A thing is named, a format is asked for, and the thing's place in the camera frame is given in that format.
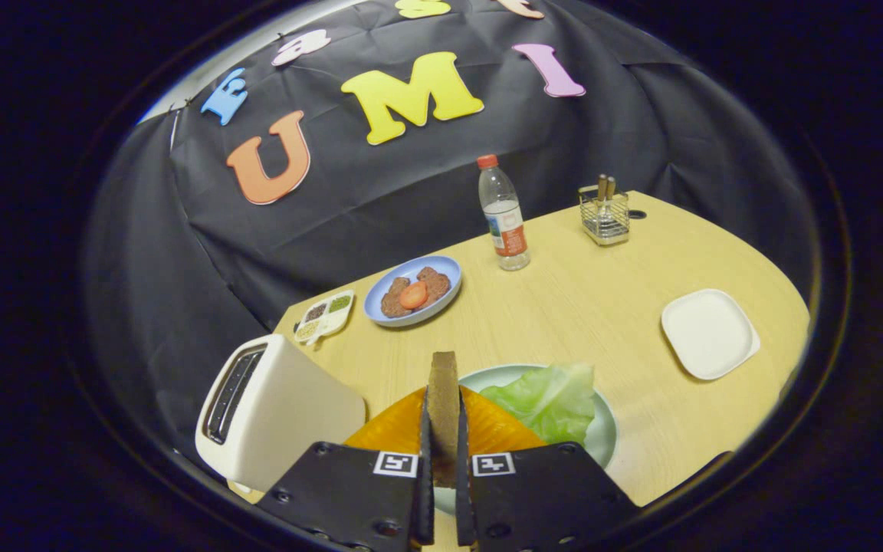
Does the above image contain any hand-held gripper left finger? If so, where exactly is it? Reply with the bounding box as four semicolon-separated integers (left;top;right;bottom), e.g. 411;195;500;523
256;386;436;552

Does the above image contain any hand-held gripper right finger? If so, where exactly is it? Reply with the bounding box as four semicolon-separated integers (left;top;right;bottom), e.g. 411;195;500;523
453;386;642;552

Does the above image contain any green lettuce leaf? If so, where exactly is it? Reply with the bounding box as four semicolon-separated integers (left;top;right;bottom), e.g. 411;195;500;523
480;363;597;447

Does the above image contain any brown toast bread slice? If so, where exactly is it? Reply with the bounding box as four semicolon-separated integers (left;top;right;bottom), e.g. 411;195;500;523
426;351;463;489

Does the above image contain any pale green round plate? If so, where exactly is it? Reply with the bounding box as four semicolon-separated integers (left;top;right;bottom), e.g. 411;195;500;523
432;363;619;516

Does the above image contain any white toaster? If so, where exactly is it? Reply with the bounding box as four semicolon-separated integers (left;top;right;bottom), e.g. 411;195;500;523
195;333;367;493

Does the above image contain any white seasoning tray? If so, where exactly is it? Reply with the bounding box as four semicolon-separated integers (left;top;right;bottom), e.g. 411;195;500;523
294;290;356;346

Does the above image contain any brown meat patty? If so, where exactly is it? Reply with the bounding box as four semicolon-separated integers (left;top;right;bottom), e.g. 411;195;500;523
380;277;412;319
416;266;451;302

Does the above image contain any white square plate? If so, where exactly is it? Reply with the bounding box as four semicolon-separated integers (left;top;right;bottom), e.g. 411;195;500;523
661;288;761;381

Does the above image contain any blue round plate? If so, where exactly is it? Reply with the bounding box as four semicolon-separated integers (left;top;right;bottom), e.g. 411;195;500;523
363;255;463;329

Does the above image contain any clear water bottle red cap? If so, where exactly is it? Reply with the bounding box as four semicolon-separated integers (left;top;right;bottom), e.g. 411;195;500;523
477;154;532;272

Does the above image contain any metal wire basket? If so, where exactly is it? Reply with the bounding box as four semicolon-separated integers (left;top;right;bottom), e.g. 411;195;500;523
578;184;632;247

